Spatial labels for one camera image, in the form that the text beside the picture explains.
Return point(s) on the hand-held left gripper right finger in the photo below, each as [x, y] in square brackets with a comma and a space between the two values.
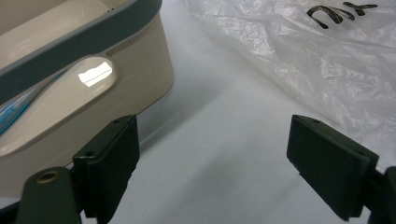
[330, 168]

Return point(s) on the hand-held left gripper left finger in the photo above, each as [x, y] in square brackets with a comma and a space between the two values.
[107, 168]

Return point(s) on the beige basket with grey rim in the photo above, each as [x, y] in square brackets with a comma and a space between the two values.
[137, 77]

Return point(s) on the clear printed plastic bag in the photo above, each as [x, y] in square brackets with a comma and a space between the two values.
[327, 62]

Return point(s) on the blue toothbrush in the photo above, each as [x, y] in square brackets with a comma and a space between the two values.
[11, 113]

